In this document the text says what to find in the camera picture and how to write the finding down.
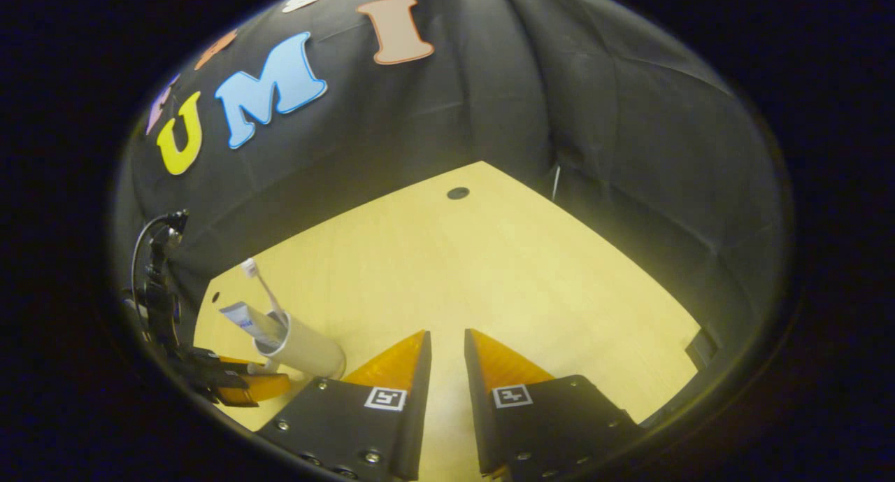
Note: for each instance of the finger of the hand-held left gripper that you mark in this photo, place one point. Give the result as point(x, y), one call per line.
point(255, 389)
point(234, 362)

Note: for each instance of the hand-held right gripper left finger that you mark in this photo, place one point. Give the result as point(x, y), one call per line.
point(418, 398)

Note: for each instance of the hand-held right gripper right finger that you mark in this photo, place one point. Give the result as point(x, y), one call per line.
point(475, 412)

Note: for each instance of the white toothpaste tube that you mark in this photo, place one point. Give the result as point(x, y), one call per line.
point(245, 319)

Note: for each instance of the white cup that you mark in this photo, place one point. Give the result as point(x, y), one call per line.
point(314, 352)

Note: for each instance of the white toothbrush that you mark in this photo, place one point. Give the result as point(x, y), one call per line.
point(250, 267)

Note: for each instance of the black backdrop cloth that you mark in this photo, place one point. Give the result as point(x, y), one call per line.
point(629, 153)

